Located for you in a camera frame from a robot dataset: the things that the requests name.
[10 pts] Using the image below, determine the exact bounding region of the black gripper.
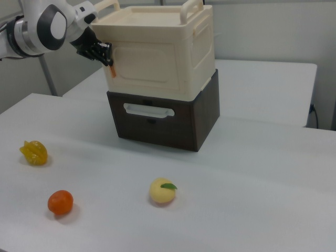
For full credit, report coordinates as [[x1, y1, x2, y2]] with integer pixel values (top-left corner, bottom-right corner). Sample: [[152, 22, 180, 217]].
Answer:
[[70, 28, 114, 67]]

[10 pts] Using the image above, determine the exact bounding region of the cream cabinet door orange handle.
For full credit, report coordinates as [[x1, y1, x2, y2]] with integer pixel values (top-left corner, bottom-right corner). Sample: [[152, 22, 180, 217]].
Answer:
[[104, 41, 190, 94]]

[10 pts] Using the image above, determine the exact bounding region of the cream plastic cabinet box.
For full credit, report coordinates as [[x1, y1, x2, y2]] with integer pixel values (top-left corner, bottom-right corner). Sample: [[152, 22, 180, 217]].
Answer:
[[89, 0, 216, 102]]

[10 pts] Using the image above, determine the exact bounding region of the grey metal pole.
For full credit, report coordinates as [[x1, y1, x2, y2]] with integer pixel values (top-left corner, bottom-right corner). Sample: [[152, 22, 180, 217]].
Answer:
[[38, 54, 59, 97]]

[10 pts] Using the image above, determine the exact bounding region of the dark brown drawer box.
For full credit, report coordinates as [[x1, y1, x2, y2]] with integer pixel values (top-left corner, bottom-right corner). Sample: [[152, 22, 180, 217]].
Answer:
[[106, 68, 221, 153]]

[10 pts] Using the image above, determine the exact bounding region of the yellow toy starfruit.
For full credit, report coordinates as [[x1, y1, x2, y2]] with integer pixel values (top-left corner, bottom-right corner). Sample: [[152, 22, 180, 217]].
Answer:
[[18, 140, 49, 166]]

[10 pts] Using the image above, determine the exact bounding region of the yellow toy fruit green leaf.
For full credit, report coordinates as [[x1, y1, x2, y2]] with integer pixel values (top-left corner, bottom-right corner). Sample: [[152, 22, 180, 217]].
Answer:
[[149, 177, 178, 204]]

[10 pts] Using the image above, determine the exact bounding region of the orange toy tangerine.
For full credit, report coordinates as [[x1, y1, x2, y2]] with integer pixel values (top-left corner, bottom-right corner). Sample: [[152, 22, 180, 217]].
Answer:
[[47, 190, 74, 216]]

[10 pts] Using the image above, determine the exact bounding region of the white drawer handle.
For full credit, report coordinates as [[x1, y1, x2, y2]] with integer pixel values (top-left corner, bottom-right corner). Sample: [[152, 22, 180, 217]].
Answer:
[[123, 102, 175, 119]]

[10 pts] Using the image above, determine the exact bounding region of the black wall plug cable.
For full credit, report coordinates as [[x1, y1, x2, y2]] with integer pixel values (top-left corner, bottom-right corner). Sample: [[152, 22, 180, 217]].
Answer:
[[309, 103, 320, 129]]

